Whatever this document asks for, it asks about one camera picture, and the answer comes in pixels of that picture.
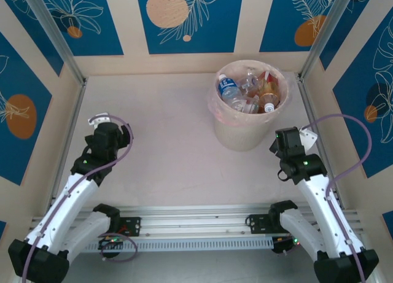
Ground blue label water bottle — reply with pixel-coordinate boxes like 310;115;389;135
218;74;245;108

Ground small circuit board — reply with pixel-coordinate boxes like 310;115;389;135
272;235;303;255
98;236;125;252

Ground aluminium side rail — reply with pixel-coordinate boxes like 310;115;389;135
44;80;88;218
296;74;344;207

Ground white slotted cable duct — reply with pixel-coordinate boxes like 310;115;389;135
39;236;274;254

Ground beige waste bin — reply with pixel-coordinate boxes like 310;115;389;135
211;59;291;152

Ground clear ganten water bottle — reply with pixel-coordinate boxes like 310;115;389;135
238;66;262;95

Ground red gold tea bottle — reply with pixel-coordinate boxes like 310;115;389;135
257;70;282;114

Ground pink plastic bin liner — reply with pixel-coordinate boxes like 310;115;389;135
208;59;291;127

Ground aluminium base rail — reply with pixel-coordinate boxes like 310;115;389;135
26;204;366;241

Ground aluminium frame post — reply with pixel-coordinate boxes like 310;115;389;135
21;0;87;85
299;0;357;81

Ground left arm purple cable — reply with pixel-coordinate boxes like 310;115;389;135
21;115;138;283

